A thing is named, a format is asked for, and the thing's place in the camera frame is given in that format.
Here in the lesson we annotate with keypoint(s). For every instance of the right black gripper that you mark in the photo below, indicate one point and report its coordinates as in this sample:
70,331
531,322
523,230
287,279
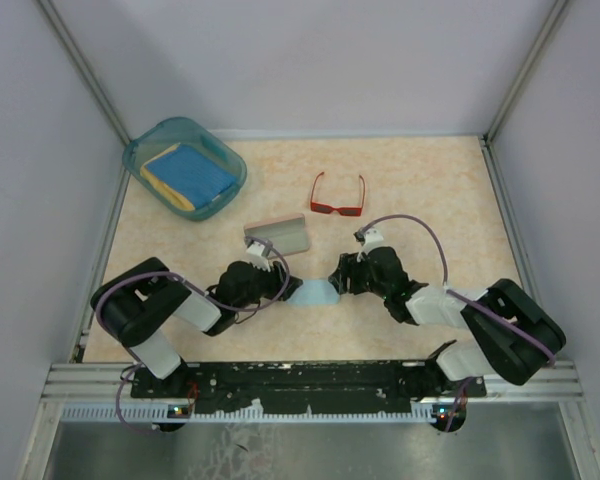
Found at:
348,268

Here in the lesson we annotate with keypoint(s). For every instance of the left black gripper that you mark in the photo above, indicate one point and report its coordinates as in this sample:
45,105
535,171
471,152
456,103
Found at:
277,279

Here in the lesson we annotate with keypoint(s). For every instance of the light blue cleaning cloth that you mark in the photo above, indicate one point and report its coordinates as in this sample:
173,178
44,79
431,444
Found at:
314,292

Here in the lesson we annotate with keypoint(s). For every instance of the pink glasses case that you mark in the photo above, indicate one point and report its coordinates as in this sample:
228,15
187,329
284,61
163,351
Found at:
288,233

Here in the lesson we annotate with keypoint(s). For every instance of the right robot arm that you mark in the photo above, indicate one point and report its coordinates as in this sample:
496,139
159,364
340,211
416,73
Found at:
512,336

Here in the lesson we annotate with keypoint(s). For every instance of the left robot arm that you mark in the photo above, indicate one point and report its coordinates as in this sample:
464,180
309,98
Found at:
133,307

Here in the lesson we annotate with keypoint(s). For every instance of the red sunglasses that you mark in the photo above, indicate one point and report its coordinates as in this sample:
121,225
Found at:
346,199

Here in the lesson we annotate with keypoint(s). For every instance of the yellow towel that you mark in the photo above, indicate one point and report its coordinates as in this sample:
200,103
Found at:
172,196

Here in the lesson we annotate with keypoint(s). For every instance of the blue towel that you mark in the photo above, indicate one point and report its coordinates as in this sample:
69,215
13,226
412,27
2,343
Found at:
194,175

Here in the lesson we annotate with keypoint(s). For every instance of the teal plastic bin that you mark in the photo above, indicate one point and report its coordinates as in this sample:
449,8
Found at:
186,132

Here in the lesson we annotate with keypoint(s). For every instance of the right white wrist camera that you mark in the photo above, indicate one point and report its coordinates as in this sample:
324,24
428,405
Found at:
369,239

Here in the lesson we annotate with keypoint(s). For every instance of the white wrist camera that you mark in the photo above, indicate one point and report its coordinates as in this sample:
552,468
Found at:
369,239
257,252

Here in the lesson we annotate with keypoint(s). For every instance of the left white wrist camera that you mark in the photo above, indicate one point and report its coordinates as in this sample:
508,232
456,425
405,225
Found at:
257,252

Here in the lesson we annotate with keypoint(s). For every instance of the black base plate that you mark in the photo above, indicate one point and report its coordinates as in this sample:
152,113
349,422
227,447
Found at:
299,387

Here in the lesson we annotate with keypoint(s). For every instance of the white slotted cable duct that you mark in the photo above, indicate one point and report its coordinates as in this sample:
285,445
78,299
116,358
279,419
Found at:
166,412

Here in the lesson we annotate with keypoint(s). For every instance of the aluminium front rail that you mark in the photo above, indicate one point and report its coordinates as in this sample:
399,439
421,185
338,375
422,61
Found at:
100,381

